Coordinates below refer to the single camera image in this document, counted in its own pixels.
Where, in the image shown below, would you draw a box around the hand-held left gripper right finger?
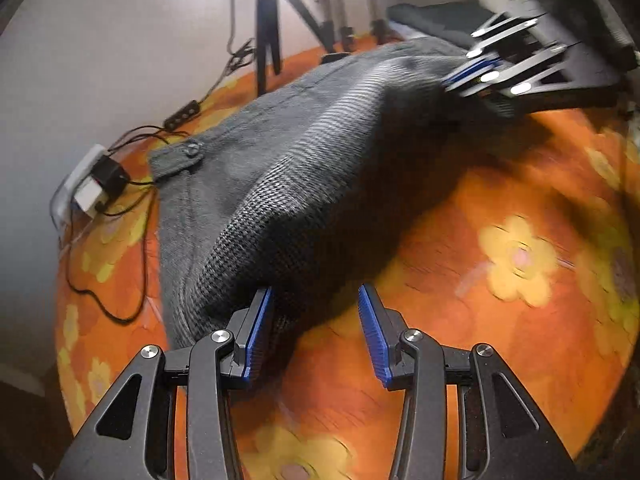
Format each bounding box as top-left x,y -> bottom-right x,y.
358,283 -> 577,480

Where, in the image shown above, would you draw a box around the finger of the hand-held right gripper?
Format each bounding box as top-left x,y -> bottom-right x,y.
442,11 -> 547,84
444,42 -> 621,119

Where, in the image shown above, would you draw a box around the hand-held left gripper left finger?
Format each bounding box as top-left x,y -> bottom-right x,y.
55,287 -> 275,480

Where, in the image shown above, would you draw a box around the grey knit pants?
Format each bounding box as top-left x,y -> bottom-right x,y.
148,36 -> 518,378

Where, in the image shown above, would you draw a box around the dark folded cloth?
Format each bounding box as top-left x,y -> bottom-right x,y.
387,2 -> 501,47

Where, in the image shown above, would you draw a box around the orange floral blanket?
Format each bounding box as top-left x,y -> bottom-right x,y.
52,30 -> 640,480

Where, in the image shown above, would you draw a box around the grey tripod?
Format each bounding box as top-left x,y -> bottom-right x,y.
320,0 -> 398,47

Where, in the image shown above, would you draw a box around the black power adapter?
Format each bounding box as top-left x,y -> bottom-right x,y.
91,155 -> 132,207

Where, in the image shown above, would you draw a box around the white power adapter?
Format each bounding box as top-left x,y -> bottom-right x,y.
74,179 -> 103,212

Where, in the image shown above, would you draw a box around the black tripod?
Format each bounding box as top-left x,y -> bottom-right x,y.
252,0 -> 352,97

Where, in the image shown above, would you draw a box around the white power strip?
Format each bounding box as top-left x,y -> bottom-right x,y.
49,144 -> 109,227

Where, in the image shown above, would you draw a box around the thin black cable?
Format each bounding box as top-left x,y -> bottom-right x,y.
64,179 -> 163,325

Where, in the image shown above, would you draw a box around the black cable with inline switch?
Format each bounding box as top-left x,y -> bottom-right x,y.
107,37 -> 258,153

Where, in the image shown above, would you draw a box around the hanging grey cable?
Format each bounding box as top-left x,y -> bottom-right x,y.
226,0 -> 241,57

